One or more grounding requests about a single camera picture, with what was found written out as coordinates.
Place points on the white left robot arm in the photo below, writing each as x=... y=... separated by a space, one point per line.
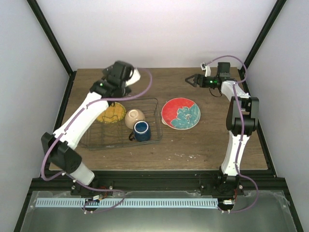
x=59 y=147

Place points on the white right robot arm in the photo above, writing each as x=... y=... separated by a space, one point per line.
x=242 y=115

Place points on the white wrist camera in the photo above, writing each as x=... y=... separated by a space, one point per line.
x=135 y=77
x=206 y=69

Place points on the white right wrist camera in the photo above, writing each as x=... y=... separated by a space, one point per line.
x=206 y=69

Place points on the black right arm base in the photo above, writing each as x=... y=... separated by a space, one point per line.
x=220 y=186

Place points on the black aluminium frame rail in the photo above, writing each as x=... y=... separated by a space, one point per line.
x=184 y=180

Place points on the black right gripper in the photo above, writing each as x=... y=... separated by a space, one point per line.
x=196 y=78

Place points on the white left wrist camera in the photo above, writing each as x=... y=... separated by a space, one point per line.
x=135 y=77

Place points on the light blue slotted cable duct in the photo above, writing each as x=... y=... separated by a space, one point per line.
x=130 y=203

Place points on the beige ceramic bowl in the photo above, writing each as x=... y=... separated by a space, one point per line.
x=133 y=116

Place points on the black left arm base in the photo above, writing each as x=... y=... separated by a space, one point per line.
x=91 y=190

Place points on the black wire dish rack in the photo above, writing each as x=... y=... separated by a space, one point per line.
x=103 y=135

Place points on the dark blue ceramic mug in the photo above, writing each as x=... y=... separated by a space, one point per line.
x=141 y=132

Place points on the yellow woven pattern plate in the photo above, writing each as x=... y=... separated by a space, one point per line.
x=113 y=114

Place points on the red and teal plate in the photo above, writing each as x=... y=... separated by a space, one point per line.
x=180 y=113

